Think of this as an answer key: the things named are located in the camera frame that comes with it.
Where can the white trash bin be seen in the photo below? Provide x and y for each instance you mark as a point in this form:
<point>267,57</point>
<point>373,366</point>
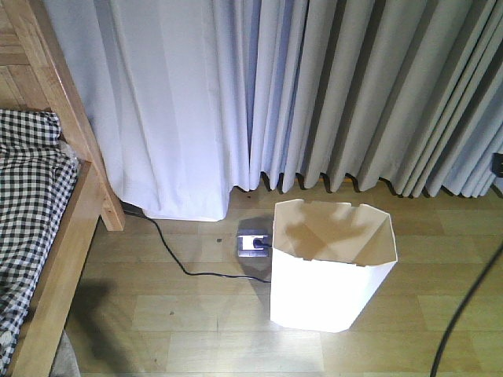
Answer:
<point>328,260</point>

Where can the floor power outlet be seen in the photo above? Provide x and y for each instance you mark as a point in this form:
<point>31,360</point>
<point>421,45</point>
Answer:
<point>253,243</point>

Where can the white pleated curtain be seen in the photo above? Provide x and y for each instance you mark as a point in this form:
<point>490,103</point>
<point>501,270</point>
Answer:
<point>189,99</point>

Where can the checkered black white bedding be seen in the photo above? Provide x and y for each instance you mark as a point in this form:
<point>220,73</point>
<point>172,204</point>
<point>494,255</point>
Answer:
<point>38,175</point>

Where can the round grey rug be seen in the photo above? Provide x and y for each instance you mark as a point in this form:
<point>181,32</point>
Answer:
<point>65,363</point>

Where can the wooden bed frame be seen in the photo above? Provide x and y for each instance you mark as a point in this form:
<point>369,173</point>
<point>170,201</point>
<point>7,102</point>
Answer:
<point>35,77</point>

